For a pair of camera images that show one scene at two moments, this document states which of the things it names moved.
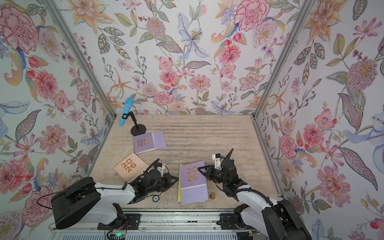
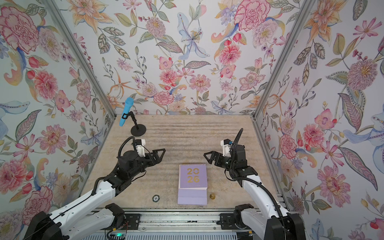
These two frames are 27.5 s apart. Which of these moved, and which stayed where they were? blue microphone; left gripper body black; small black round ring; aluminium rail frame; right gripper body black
Moved: right gripper body black; left gripper body black
Stayed: small black round ring; blue microphone; aluminium rail frame
